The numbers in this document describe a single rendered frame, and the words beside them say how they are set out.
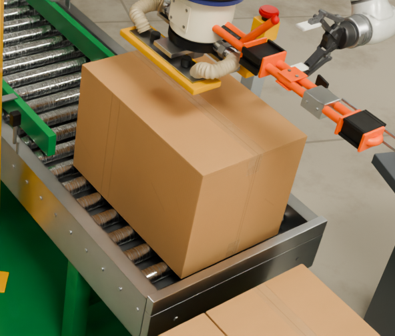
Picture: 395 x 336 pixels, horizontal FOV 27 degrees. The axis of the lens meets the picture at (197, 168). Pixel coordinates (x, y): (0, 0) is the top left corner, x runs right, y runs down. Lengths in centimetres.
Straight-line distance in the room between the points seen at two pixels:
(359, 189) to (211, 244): 158
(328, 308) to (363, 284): 94
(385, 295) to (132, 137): 118
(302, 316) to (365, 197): 149
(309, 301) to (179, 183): 55
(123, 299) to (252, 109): 68
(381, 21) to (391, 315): 115
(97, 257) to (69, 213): 17
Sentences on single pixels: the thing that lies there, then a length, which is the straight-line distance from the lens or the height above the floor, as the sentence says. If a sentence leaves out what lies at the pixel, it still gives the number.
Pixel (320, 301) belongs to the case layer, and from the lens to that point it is 256.
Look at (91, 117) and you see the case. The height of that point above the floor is 80.
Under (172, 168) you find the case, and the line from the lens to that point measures 233.
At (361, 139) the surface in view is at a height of 125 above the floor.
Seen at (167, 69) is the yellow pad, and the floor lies 113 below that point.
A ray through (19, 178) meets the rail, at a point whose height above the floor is 50.
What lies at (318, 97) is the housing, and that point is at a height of 126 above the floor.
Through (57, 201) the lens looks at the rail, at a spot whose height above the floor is 59.
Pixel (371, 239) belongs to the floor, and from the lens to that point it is 369.
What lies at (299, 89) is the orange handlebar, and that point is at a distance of 209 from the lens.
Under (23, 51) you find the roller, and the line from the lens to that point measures 343.
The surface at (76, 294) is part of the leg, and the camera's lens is 275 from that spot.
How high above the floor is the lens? 233
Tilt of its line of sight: 38 degrees down
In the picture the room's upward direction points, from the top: 12 degrees clockwise
